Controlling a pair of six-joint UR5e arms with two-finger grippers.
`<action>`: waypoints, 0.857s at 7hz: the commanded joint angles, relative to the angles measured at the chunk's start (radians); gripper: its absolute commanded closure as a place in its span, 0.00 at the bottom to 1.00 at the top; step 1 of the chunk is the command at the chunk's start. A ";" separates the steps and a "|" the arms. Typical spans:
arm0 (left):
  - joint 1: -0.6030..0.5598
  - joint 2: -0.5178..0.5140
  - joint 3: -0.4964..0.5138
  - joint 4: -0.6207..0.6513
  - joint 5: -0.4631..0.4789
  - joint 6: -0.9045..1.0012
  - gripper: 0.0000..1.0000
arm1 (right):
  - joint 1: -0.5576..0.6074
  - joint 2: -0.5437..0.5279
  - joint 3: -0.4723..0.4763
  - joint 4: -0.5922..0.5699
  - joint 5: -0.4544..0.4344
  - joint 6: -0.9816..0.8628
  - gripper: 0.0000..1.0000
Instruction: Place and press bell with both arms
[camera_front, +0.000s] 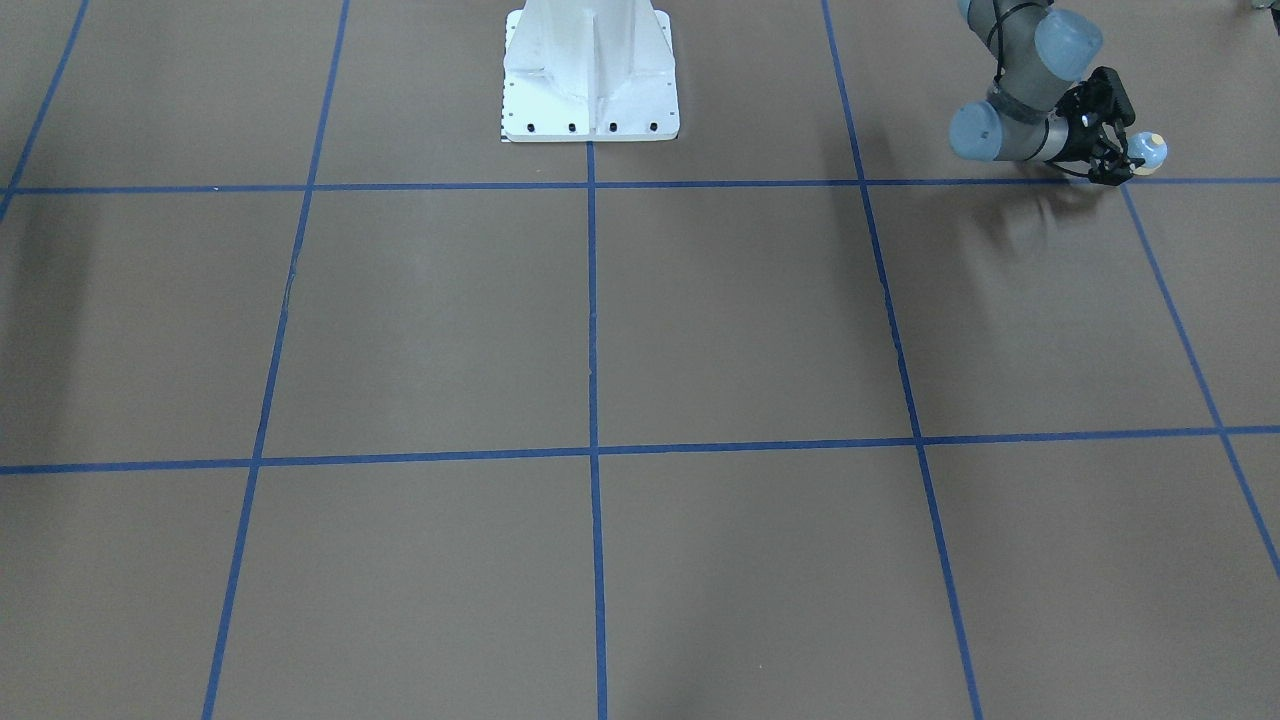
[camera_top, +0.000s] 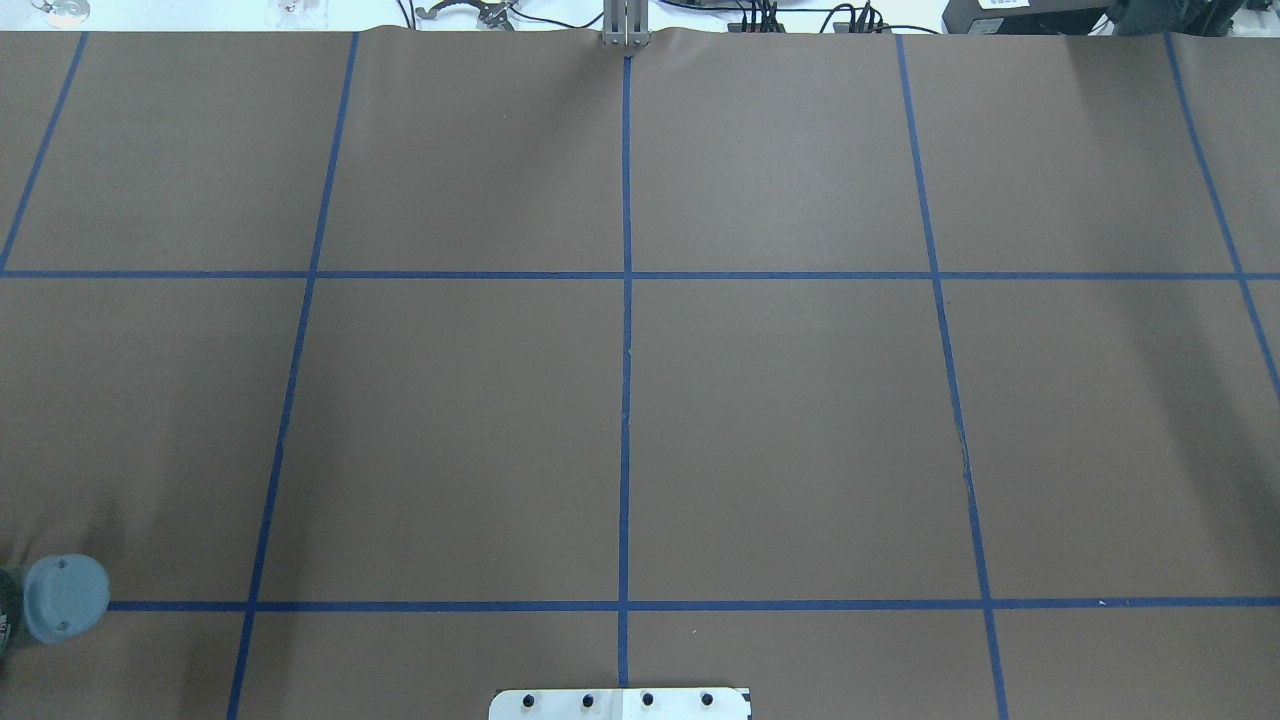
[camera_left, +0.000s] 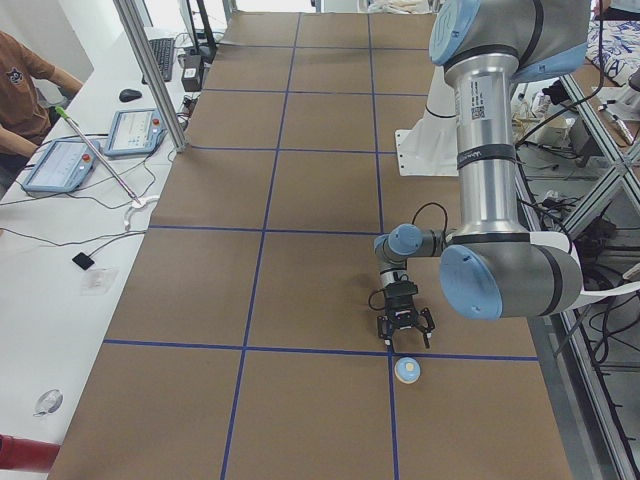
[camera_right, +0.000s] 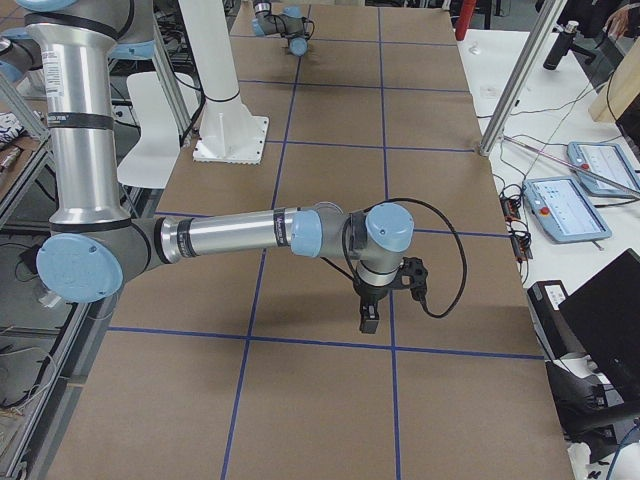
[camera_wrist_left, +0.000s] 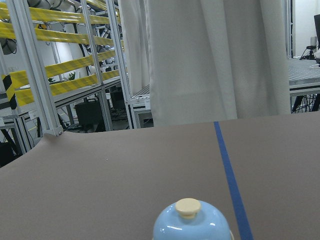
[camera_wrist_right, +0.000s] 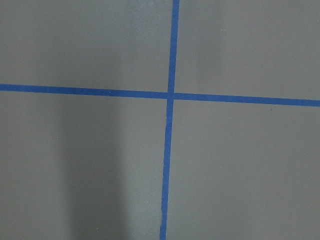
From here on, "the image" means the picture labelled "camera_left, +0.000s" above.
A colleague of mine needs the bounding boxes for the aluminium frame post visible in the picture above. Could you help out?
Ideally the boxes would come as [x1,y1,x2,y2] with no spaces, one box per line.
[113,0,187,153]

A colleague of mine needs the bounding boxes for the clear tape roll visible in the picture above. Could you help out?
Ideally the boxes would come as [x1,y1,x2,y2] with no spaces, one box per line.
[33,389,64,417]

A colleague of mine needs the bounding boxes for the blue teach pendant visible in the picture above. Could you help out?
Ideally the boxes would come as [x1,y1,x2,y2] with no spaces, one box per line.
[104,109,166,158]
[22,139,96,194]

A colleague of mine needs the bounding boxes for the metal rod with green tip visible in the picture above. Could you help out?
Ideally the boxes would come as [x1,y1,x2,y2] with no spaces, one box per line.
[54,106,139,202]

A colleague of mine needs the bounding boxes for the white pedestal column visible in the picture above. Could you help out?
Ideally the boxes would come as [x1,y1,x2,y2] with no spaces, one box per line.
[395,66,458,177]

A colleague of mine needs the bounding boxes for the clear plastic bag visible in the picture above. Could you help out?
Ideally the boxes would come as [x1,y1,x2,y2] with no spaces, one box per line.
[80,268,119,296]

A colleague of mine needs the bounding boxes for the near blue teach pendant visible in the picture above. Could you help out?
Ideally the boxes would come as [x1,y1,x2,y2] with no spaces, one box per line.
[22,139,96,194]

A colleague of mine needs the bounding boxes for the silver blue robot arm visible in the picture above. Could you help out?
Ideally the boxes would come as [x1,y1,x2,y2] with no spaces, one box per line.
[374,1,594,342]

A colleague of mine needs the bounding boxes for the red object at edge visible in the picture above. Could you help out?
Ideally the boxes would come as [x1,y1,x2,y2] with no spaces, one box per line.
[0,435,61,473]

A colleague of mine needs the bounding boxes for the blue and cream bell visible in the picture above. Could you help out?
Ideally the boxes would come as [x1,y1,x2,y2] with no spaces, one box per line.
[394,357,421,385]

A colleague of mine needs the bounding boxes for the person in brown shirt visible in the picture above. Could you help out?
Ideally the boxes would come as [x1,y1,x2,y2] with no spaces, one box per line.
[1,32,83,193]

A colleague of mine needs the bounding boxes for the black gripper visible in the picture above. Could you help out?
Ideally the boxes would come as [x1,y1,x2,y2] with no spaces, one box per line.
[376,280,435,349]

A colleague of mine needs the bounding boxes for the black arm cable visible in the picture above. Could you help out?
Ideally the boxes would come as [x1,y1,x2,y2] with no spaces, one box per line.
[410,201,449,241]

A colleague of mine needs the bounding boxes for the far blue teach pendant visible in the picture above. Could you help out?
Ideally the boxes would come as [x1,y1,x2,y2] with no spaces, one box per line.
[104,109,166,158]

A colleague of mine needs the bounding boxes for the small black square pad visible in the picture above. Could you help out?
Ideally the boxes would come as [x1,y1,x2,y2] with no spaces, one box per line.
[72,252,95,271]

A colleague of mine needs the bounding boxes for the black computer mouse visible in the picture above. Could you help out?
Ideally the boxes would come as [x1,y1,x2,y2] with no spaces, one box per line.
[119,89,142,103]

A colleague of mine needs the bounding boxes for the black keyboard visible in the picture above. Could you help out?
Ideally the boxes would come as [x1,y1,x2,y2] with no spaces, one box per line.
[149,38,175,82]

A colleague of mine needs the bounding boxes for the black power adapter box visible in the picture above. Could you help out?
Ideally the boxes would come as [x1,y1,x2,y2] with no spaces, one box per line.
[181,55,204,92]

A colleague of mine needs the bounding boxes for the white curved hook piece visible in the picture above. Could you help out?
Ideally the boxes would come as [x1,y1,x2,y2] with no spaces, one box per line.
[123,195,159,232]

